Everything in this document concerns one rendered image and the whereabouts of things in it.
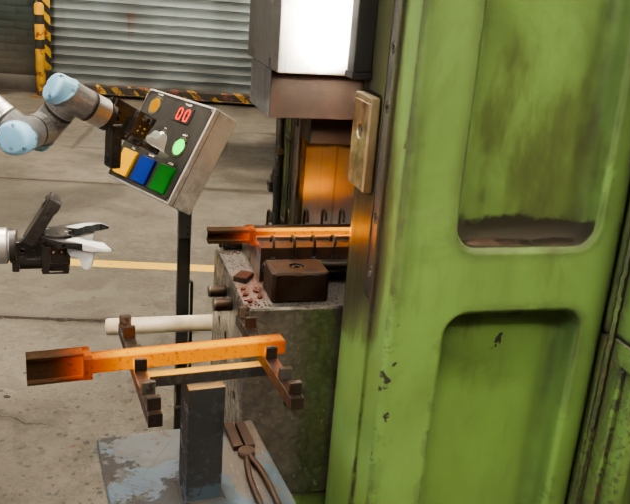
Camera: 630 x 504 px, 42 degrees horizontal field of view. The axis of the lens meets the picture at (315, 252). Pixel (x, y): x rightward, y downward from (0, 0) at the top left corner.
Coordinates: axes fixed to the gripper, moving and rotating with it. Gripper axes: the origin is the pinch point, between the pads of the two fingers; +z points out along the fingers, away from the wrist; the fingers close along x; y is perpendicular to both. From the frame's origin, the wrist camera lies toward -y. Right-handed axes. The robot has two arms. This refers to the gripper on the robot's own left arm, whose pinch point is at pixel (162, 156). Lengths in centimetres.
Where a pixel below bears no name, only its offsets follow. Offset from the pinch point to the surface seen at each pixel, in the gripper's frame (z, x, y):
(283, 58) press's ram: -24, -58, 24
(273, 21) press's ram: -26, -53, 30
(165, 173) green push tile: 2.4, -1.0, -3.5
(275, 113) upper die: -16, -54, 15
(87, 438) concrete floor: 52, 43, -93
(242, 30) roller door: 402, 591, 206
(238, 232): -4.2, -46.3, -9.3
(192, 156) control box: 3.5, -7.0, 3.4
